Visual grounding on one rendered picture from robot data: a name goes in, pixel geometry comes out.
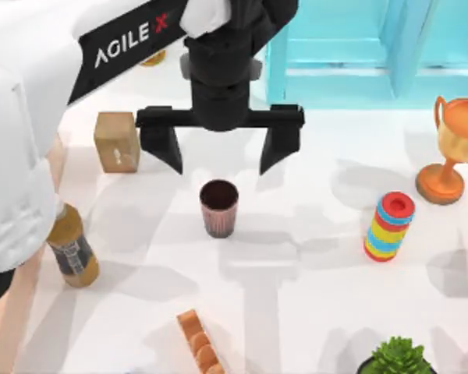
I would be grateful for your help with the brown bread loaf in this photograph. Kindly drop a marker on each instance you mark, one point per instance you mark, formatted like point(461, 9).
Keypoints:
point(199, 343)

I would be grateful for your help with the light blue rack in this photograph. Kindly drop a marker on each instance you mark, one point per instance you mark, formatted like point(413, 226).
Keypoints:
point(335, 39)

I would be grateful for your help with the golden round object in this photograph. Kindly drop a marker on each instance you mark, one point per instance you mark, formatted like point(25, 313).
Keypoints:
point(154, 60)

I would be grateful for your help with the brown cardboard box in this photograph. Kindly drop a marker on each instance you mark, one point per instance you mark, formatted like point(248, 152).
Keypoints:
point(115, 142)

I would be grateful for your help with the stack of coloured rings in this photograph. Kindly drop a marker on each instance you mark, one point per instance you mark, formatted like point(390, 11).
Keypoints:
point(390, 226)

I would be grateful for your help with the brown bottle with dark label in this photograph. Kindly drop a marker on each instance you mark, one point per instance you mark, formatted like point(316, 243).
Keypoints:
point(74, 253)

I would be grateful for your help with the green plant in dark pot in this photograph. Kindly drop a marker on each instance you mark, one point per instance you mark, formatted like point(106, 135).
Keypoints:
point(398, 356)

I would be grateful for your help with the pink ribbed cup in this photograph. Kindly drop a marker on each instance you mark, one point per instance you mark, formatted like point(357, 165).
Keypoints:
point(218, 214)

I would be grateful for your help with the orange trophy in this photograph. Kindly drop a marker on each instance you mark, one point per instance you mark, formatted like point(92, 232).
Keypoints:
point(452, 144)

